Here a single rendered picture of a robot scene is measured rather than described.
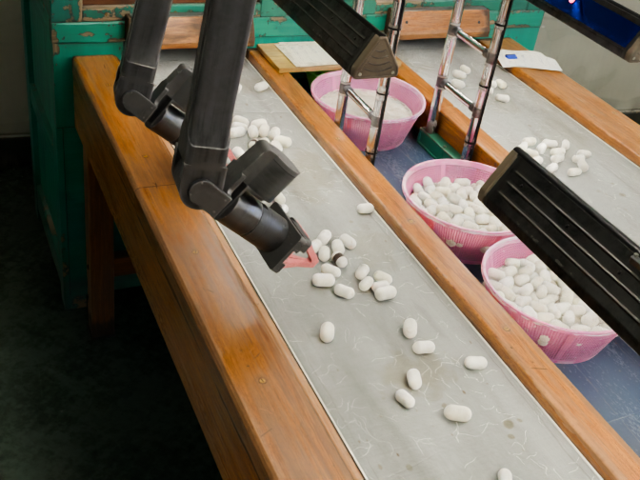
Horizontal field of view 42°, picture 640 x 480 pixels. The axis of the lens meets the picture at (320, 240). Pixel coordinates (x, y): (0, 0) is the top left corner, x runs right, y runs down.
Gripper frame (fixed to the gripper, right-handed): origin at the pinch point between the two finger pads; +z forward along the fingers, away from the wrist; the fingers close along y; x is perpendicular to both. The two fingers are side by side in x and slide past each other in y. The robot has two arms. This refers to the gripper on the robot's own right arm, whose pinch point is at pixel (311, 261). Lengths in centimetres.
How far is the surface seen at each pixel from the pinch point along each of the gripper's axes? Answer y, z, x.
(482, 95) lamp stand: 37, 36, -40
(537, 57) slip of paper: 78, 79, -63
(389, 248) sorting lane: 9.9, 20.2, -7.4
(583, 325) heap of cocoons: -17.5, 36.2, -21.4
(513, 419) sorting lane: -31.4, 18.9, -5.8
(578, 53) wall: 161, 175, -97
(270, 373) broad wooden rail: -16.0, -5.9, 12.2
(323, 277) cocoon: 2.5, 6.6, 1.8
